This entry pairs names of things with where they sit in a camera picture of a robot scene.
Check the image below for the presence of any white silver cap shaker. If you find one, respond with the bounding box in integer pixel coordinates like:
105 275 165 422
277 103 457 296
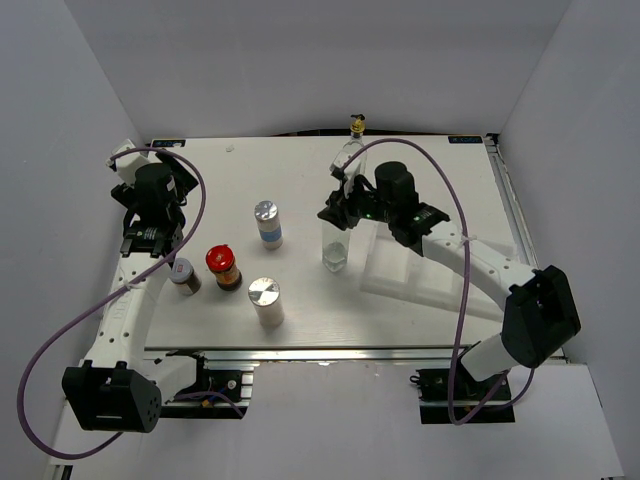
248 277 285 327

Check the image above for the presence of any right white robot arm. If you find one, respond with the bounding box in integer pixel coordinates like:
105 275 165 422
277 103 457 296
318 161 581 399

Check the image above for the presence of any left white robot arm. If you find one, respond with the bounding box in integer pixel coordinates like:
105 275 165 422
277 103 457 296
62 148 212 433

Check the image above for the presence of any left blue corner sticker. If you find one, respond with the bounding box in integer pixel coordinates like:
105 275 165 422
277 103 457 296
151 139 186 149

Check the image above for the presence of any glass bottle with dark sauce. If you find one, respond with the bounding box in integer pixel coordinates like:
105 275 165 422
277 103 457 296
331 114 367 175

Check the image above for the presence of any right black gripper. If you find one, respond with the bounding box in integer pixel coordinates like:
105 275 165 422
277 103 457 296
318 175 396 231

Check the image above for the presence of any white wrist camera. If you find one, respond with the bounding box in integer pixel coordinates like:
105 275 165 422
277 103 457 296
106 139 149 187
330 149 367 198

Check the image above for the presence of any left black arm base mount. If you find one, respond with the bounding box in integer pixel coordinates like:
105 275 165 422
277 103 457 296
145 350 255 420

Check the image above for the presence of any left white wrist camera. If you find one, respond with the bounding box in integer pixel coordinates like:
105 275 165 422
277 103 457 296
106 139 149 187

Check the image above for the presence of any right blue corner sticker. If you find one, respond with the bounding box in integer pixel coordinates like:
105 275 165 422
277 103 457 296
447 135 484 145

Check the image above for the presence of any white three-slot organizer tray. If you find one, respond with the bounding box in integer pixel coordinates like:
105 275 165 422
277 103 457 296
358 219 519 321

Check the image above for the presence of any blue label silver cap shaker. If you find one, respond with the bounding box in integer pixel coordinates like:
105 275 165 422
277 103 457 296
254 200 283 250

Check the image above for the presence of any clear glass bottle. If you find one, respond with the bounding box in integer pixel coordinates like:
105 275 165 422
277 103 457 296
322 222 352 273

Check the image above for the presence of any small brown spice jar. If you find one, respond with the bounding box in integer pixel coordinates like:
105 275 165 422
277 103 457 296
169 257 202 296

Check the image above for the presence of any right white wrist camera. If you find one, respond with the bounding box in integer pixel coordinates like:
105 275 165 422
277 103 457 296
330 149 367 198

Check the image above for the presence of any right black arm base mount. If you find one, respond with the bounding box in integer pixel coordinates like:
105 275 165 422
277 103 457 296
409 368 515 425

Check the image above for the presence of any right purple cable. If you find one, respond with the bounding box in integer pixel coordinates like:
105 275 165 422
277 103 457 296
341 138 539 427

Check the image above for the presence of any blue corner sticker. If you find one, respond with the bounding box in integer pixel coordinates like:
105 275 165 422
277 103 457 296
151 139 186 149
447 135 484 145

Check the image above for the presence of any red lid sauce jar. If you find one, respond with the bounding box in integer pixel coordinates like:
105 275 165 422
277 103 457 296
205 244 242 291

